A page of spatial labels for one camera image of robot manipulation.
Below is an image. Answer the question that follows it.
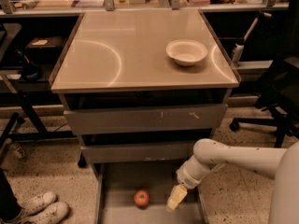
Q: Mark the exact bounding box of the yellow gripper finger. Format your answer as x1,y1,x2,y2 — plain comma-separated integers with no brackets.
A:
166,185,188,211

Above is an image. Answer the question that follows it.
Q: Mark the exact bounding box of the white sneaker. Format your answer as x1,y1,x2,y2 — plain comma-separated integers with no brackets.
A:
19,191,58,217
15,202,69,224

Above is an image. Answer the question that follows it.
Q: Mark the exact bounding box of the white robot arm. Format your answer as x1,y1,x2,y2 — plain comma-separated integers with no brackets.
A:
166,139,299,224

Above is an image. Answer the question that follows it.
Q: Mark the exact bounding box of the upper white sneaker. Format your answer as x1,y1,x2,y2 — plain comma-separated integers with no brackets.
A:
19,191,58,217

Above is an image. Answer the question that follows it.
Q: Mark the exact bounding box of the top grey drawer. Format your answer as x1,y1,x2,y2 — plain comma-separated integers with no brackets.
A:
64,104,227,134

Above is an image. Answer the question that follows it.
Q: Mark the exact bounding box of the black box with label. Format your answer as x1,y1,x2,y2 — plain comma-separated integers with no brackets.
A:
25,36,65,64

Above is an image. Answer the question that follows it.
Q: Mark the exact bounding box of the white handheld vacuum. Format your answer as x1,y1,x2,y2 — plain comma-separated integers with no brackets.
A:
231,11,272,66

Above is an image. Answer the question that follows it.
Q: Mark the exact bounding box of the white paper bowl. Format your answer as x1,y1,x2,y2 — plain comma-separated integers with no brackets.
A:
165,39,208,67

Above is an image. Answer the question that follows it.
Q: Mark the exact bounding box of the black handheld device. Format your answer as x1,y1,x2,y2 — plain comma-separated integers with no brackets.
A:
16,50,43,81

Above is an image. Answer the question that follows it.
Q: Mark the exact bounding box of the black desk frame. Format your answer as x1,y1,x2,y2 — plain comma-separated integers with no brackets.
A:
0,68,78,147

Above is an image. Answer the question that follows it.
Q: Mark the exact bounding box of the grey drawer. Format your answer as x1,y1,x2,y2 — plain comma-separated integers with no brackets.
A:
64,104,227,134
95,161,209,224
81,140,195,163

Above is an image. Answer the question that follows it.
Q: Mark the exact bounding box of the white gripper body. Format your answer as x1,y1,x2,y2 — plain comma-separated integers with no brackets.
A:
177,159,203,189

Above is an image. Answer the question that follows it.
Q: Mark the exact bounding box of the red apple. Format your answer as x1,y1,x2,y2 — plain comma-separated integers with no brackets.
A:
134,189,150,208

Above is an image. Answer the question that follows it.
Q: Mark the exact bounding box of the middle grey drawer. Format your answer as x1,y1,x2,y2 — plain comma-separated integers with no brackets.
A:
81,140,195,163

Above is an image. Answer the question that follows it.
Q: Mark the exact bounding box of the lower white sneaker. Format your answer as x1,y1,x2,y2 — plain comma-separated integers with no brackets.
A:
15,202,69,224

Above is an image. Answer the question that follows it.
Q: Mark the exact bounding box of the black office chair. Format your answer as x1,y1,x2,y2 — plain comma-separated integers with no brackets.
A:
229,0,299,147

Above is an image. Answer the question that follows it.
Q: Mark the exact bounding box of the plastic bottle on floor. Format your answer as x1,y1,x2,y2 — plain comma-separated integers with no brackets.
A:
9,143,26,159

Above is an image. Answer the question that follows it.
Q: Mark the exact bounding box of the bottom grey drawer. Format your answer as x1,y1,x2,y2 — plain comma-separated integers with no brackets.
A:
95,161,209,224

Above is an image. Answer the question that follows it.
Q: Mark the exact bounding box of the grey drawer cabinet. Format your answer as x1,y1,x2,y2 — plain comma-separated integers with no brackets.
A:
48,8,242,224

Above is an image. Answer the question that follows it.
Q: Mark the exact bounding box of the black trouser leg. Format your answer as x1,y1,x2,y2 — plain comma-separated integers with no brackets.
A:
0,169,21,222

